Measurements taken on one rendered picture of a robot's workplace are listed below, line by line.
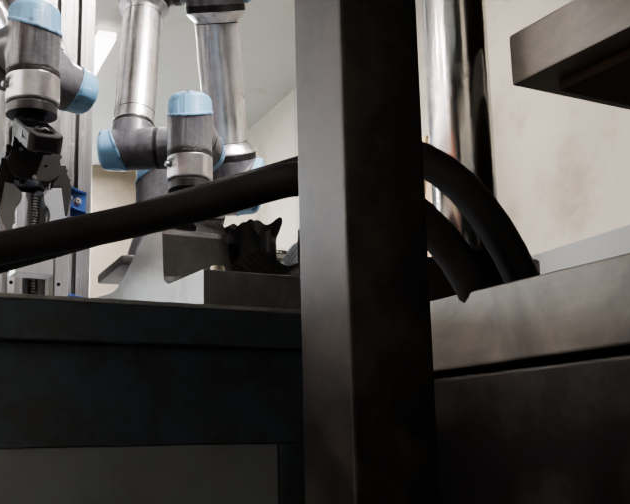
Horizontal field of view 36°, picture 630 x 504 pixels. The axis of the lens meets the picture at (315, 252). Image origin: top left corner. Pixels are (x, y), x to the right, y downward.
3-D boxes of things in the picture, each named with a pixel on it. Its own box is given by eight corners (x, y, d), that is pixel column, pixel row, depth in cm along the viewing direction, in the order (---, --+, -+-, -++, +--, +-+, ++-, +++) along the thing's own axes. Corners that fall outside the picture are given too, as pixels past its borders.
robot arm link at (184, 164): (219, 155, 162) (173, 148, 158) (219, 182, 161) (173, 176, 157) (201, 167, 168) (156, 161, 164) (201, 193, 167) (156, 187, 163)
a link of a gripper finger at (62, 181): (74, 216, 137) (61, 156, 138) (77, 214, 136) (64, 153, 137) (40, 221, 135) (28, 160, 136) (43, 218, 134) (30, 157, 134)
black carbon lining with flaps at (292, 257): (123, 316, 146) (124, 254, 148) (222, 320, 154) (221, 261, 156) (219, 277, 116) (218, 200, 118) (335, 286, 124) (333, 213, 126)
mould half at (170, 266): (71, 365, 147) (73, 276, 149) (228, 368, 159) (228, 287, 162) (203, 323, 104) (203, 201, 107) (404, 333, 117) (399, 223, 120)
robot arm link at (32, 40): (37, 24, 147) (74, 8, 142) (35, 93, 145) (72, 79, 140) (-8, 6, 141) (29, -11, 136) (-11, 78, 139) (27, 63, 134)
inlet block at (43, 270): (-7, 288, 140) (-6, 251, 141) (28, 290, 142) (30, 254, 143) (14, 272, 128) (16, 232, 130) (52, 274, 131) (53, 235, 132)
